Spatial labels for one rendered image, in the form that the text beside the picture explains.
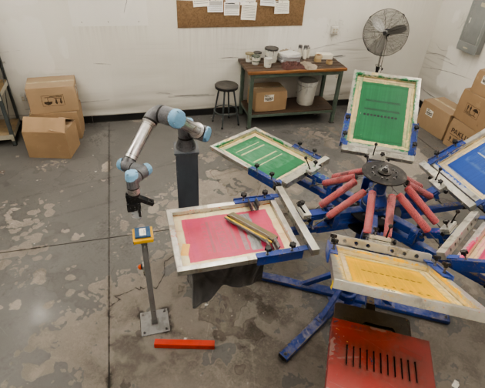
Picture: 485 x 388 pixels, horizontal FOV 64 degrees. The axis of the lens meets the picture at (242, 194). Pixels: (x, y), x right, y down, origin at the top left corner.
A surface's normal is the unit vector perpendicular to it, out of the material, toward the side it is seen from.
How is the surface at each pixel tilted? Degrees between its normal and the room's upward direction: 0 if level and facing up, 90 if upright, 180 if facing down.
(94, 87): 90
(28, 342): 0
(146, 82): 90
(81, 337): 0
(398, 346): 0
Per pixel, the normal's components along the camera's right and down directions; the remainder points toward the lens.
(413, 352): 0.05, -0.80
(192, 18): 0.26, 0.59
